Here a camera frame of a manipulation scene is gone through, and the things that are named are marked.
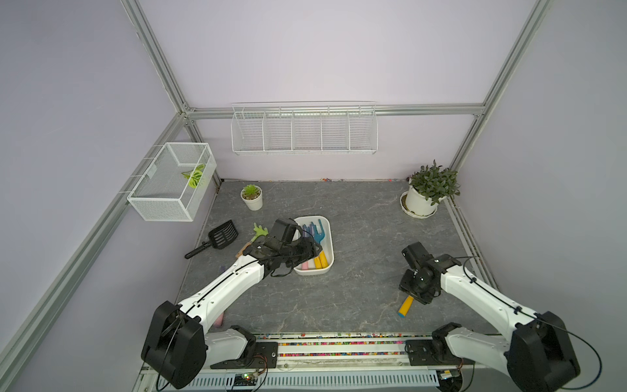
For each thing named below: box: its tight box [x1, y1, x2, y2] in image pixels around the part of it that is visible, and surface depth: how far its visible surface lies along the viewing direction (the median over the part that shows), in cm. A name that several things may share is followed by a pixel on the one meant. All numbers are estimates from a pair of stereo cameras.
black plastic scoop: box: [184, 219, 239, 259], surface depth 103 cm
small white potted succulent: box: [240, 183, 263, 211], surface depth 107 cm
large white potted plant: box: [399, 159, 461, 219], surface depth 97 cm
